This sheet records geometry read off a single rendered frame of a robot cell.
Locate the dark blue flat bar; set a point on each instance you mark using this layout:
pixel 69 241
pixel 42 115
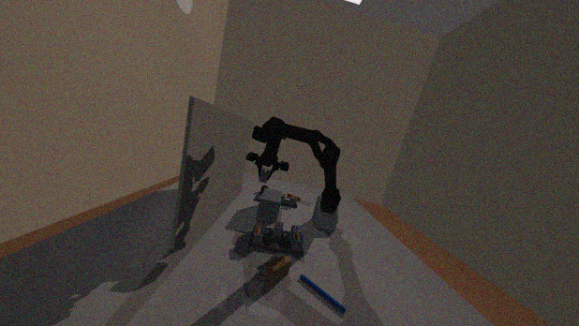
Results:
pixel 324 294

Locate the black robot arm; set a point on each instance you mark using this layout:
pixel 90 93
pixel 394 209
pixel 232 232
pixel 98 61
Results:
pixel 275 129

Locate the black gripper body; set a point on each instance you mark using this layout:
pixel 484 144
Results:
pixel 283 165

